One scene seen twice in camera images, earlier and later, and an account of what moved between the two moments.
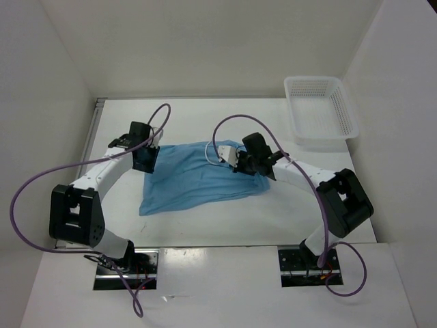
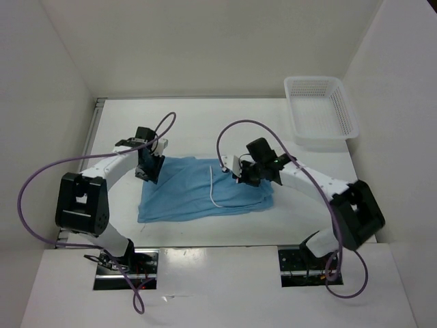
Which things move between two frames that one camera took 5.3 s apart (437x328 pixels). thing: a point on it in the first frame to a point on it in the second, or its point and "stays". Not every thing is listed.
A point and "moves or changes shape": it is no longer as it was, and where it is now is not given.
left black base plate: (141, 272) stays
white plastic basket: (321, 111) stays
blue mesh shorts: (191, 173) moves or changes shape
